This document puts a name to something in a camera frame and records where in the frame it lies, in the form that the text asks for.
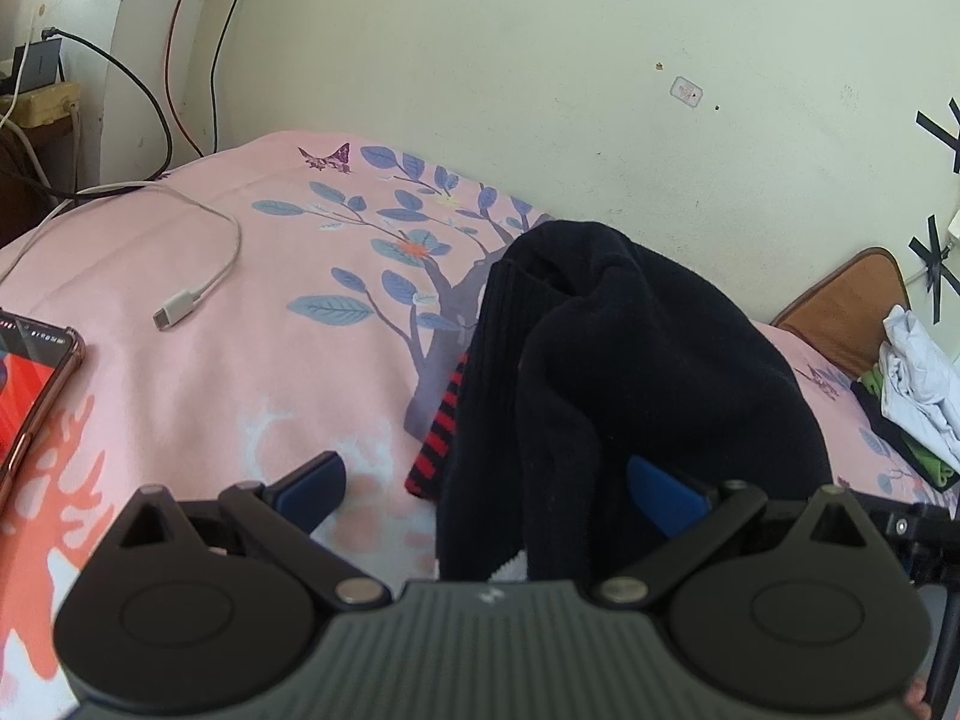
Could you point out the black and green folded garment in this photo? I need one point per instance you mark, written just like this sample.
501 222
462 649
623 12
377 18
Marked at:
870 405

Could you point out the black patterned knit sweater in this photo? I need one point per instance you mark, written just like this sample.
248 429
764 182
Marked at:
637 360

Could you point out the yellowed power strip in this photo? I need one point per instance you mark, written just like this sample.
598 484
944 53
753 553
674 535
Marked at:
45 103

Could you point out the dark wooden side table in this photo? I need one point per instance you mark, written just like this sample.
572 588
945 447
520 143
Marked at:
22 187

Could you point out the smartphone in clear case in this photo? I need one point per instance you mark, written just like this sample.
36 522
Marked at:
30 382

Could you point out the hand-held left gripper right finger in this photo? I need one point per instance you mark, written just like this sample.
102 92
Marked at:
664 496

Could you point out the black tape cross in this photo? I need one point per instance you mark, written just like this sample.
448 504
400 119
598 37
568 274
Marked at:
934 262
946 136

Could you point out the small pink wall sticker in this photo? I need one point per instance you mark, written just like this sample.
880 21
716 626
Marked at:
686 90

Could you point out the black power adapter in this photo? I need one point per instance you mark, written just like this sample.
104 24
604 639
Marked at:
41 66

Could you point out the pink printed bedsheet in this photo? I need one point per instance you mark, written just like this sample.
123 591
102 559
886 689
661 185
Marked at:
225 390

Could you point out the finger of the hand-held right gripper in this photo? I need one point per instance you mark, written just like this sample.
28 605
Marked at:
892 516

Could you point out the white plastic wall fitting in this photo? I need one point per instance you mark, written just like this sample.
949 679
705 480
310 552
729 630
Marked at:
955 225

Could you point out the person's right hand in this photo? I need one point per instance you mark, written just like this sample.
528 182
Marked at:
916 701

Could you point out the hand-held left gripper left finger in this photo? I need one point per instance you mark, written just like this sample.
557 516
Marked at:
315 484

